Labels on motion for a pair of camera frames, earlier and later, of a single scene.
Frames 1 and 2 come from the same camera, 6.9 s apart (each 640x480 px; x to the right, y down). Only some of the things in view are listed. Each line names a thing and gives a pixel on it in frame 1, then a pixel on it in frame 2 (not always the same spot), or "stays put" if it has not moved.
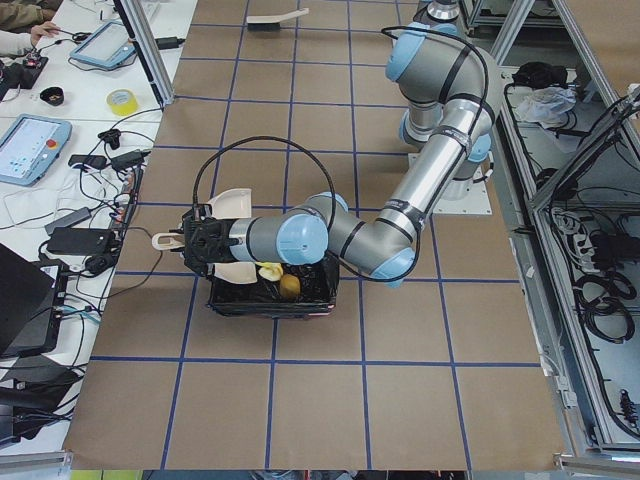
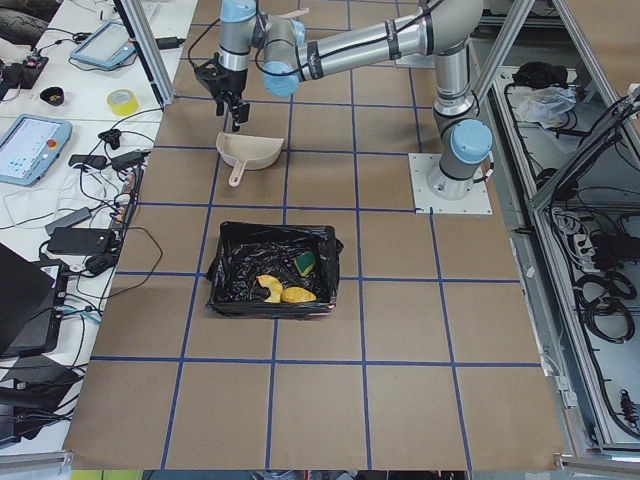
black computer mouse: x=98 y=263 stays put
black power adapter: x=84 y=241 stays put
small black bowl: x=52 y=95 stays put
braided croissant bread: x=272 y=271 to x=274 y=286
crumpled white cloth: x=547 y=106 stays put
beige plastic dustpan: x=231 y=203 to x=253 y=151
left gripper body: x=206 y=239 to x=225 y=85
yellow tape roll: x=122 y=102 stays put
